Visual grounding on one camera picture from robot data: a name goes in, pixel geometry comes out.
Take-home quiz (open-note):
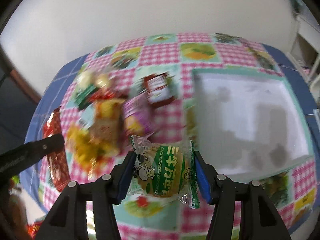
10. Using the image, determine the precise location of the red crinkled snack packet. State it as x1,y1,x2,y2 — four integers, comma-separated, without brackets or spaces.
88,89,129,102

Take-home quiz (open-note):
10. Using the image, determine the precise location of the dark red white-label packet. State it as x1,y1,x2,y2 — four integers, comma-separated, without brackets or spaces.
143,72,176,108

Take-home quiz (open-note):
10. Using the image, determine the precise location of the white teal-rimmed box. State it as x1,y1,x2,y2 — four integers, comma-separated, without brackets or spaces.
192,68,314,182

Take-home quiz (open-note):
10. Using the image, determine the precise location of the purple snack bag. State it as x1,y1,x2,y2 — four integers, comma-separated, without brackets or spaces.
122,93,156,138

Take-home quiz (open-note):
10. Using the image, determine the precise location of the white shelf unit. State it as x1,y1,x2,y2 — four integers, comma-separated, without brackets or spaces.
287,0,319,94

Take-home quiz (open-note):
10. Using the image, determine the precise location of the orange yellow snack bag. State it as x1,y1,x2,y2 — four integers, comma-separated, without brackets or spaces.
89,98,125,157

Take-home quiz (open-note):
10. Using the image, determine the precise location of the red gold snack packet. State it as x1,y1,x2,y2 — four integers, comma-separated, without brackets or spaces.
43,107,71,192

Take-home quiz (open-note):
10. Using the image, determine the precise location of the green cow cookie packet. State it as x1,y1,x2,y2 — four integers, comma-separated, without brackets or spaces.
128,135,200,209

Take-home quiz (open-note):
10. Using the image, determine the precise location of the white round bun packet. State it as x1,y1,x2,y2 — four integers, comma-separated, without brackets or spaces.
77,69,110,89

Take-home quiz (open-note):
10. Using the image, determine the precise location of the pink checkered tablecloth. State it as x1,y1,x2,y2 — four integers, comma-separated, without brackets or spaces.
59,33,319,230

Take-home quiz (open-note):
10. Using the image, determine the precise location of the green snack bar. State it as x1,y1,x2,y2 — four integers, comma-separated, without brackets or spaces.
74,85,98,111

